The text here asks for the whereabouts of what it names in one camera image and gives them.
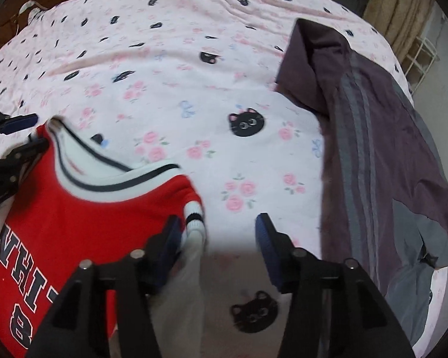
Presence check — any red and white sweater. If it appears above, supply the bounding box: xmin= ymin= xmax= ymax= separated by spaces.
xmin=0 ymin=116 xmax=207 ymax=358

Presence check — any white cloth by headboard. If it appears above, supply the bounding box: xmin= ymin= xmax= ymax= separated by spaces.
xmin=17 ymin=1 xmax=51 ymax=27

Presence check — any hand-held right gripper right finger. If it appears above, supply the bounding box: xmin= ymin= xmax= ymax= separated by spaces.
xmin=254 ymin=212 xmax=416 ymax=358

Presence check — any beige curtain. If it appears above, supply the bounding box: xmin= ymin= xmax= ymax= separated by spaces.
xmin=362 ymin=0 xmax=439 ymax=68

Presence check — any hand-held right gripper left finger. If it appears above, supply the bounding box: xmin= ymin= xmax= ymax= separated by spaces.
xmin=25 ymin=214 xmax=183 ymax=358

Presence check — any pink cat-print bed sheet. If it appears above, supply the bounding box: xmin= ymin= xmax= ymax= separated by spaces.
xmin=0 ymin=0 xmax=434 ymax=358

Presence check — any brown wooden headboard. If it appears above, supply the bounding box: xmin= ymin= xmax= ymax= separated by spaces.
xmin=0 ymin=0 xmax=94 ymax=64

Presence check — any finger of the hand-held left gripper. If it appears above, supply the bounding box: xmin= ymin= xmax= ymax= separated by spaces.
xmin=0 ymin=137 xmax=50 ymax=210
xmin=0 ymin=107 xmax=39 ymax=135

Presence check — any white metal window grille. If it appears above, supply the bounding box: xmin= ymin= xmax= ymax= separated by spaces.
xmin=403 ymin=37 xmax=440 ymax=88

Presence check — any dark purple grey-striped jacket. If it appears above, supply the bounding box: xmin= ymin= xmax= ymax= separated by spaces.
xmin=275 ymin=18 xmax=448 ymax=344

